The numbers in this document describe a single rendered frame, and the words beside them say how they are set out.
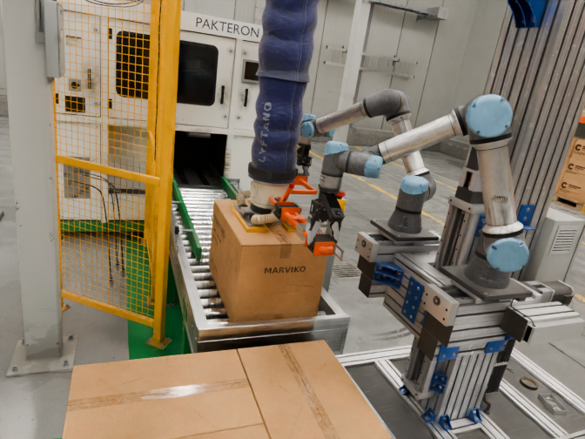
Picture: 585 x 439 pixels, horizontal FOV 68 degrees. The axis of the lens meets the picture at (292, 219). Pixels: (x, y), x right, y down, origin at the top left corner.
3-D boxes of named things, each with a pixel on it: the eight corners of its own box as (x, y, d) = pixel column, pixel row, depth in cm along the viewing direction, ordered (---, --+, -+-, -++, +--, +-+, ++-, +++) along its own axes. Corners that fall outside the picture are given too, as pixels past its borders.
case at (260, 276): (208, 267, 240) (213, 199, 227) (276, 265, 255) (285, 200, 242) (233, 329, 188) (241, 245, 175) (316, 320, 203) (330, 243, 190)
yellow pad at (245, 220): (229, 207, 218) (230, 198, 216) (248, 207, 222) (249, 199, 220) (246, 233, 188) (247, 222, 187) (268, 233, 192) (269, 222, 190)
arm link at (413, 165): (407, 207, 200) (372, 95, 199) (418, 202, 212) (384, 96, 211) (433, 200, 193) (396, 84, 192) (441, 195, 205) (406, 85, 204)
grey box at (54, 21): (53, 74, 199) (50, 3, 189) (66, 75, 201) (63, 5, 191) (47, 77, 182) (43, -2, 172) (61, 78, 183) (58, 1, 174)
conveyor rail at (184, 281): (156, 199, 384) (157, 178, 378) (162, 199, 386) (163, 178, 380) (193, 367, 183) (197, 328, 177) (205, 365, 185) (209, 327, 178)
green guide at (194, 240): (160, 182, 380) (160, 172, 377) (172, 183, 384) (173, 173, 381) (182, 261, 241) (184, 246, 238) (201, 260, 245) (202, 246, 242)
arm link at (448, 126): (492, 88, 141) (354, 146, 159) (497, 87, 131) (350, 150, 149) (504, 121, 143) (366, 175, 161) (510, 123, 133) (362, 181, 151)
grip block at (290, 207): (272, 214, 185) (274, 201, 183) (293, 214, 189) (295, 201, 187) (279, 221, 178) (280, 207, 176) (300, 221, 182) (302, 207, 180)
